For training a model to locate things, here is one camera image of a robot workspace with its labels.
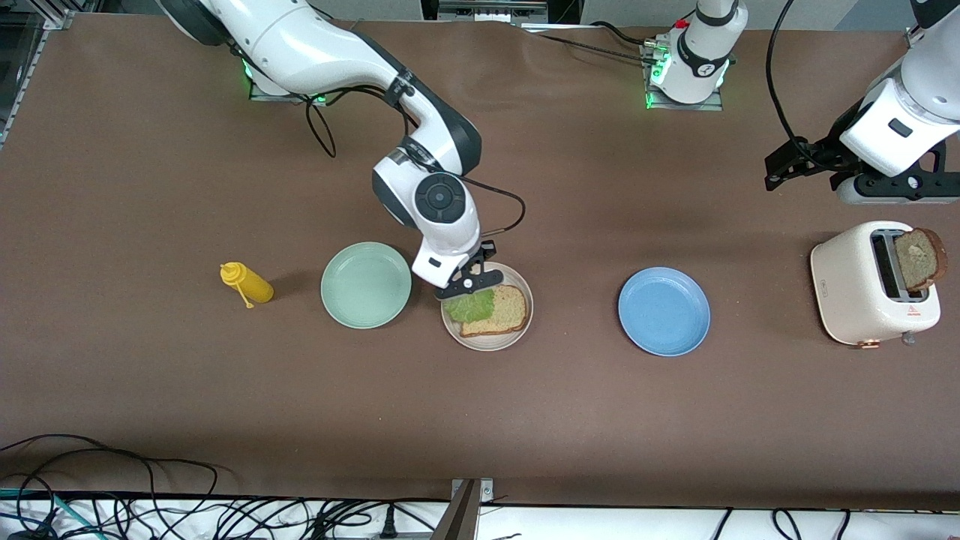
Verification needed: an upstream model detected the yellow mustard squeeze bottle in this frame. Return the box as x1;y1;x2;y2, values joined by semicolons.
220;262;275;309

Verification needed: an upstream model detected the blue plate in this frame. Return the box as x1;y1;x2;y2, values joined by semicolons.
618;267;711;357

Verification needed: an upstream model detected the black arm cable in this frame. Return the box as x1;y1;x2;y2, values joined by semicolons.
766;0;833;162
304;82;527;239

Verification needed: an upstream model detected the teal cable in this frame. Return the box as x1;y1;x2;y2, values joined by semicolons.
0;487;102;540

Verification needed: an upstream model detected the green lettuce leaf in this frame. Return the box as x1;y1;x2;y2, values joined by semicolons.
444;289;497;325

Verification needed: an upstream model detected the mint green plate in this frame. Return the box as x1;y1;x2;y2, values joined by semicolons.
320;241;413;329

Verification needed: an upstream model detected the dark glass panel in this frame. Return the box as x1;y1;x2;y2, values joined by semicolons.
0;30;46;136

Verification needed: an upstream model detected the grey metal camera bracket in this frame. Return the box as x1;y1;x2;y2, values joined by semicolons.
431;478;496;540

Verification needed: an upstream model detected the dark equipment box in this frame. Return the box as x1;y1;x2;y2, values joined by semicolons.
420;0;582;27

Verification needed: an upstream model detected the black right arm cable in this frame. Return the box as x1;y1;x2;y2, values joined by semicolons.
304;82;527;239

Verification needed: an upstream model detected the cream white toaster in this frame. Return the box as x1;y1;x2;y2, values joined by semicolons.
810;220;941;347

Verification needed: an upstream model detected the brown bread slice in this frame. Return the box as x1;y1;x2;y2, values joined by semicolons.
895;228;948;292
459;285;529;338

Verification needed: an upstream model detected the beige plate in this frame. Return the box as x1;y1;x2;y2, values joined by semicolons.
440;262;534;352

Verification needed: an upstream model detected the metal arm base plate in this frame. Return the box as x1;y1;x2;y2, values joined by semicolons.
249;79;331;106
641;41;725;112

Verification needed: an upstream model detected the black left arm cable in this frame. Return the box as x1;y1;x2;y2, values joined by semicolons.
766;0;833;162

